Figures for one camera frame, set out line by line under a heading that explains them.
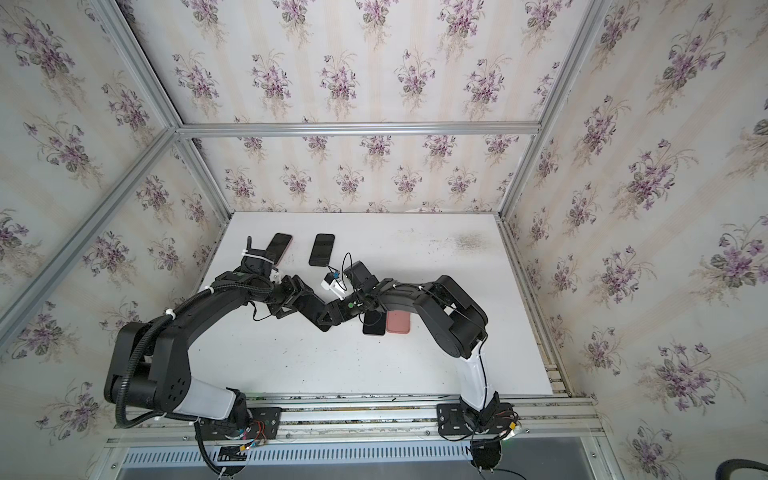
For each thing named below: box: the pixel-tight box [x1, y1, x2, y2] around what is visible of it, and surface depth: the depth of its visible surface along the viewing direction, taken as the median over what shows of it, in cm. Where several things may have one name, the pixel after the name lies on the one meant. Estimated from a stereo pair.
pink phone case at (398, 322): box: [386, 310, 411, 335], surface depth 92 cm
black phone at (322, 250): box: [308, 233, 335, 267], surface depth 110 cm
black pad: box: [292, 293, 331, 332], surface depth 89 cm
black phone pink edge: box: [266, 232, 293, 266], surface depth 113 cm
